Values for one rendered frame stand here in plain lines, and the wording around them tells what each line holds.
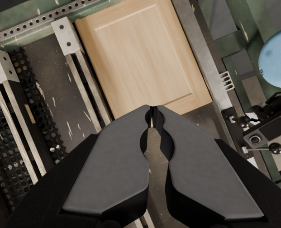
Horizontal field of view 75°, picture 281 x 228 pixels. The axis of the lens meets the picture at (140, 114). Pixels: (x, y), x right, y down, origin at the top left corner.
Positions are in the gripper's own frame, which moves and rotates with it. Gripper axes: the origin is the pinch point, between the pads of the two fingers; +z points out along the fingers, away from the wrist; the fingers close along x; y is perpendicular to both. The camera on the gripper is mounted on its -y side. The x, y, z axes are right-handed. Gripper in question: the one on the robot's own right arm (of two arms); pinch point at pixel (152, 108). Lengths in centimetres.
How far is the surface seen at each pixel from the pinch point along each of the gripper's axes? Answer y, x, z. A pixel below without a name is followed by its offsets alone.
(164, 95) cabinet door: 23, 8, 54
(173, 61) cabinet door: 12, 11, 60
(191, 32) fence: 2, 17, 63
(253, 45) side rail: 6, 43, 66
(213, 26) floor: 11, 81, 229
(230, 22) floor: 6, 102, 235
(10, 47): 9, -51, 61
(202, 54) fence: 8, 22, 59
